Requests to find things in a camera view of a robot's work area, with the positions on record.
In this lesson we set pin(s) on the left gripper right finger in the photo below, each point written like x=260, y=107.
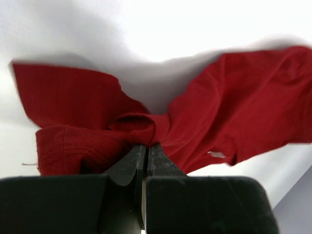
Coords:
x=159, y=164

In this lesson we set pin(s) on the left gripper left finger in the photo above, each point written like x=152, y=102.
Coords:
x=124, y=172

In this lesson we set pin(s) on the red t shirt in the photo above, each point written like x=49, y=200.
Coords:
x=242, y=105

